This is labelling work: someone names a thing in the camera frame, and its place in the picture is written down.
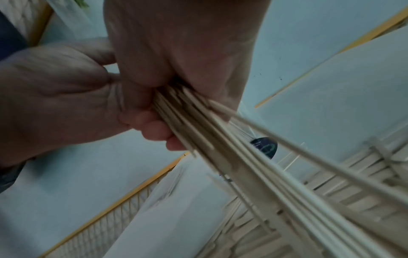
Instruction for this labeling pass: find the yellow framed wire mesh panel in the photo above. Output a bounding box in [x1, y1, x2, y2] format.
[37, 150, 192, 258]

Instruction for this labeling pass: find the person's right hand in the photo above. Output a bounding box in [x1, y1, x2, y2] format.
[102, 0, 272, 152]

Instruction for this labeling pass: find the white plastic sheet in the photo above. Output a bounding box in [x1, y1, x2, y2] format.
[103, 157, 246, 258]

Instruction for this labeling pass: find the bundle of thin wooden sticks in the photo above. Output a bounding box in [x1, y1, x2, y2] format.
[151, 82, 408, 258]

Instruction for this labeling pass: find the person's left hand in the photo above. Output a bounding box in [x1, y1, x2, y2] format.
[0, 37, 132, 169]

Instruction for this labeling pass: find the pile of flat wooden sticks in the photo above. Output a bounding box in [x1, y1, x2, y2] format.
[203, 136, 408, 258]

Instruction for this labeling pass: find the white board with yellow edge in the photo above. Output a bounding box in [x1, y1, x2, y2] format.
[254, 7, 408, 162]

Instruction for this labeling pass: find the dark round sticker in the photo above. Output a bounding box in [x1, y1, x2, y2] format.
[250, 137, 278, 160]

